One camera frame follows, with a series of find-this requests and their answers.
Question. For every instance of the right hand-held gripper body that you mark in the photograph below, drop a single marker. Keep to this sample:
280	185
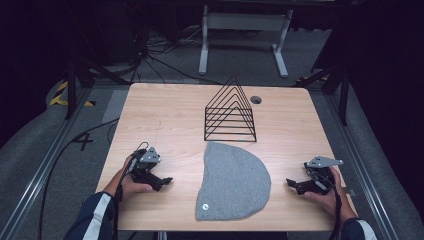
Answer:
321	178

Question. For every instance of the white metal table frame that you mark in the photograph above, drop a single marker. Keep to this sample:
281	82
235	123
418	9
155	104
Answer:
245	21

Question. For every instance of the yellow and black floor tape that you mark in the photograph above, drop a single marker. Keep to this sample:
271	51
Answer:
57	99

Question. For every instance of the dark round table grommet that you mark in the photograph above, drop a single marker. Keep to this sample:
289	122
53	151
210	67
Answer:
256	99

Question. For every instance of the aluminium floor rail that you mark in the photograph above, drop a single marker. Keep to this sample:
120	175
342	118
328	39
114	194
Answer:
361	166
43	170

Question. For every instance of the person's left hand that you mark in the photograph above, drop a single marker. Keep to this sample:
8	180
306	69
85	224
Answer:
128	187

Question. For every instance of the black metal stand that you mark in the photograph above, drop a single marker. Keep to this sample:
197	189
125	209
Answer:
71	90
344	96

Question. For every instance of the grey knitted beanie hat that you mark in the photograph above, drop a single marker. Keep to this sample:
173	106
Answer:
231	181

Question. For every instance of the person's right hand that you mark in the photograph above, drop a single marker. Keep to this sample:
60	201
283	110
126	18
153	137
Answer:
333	201

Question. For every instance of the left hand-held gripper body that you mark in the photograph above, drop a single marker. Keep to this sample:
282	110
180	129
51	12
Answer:
146	168

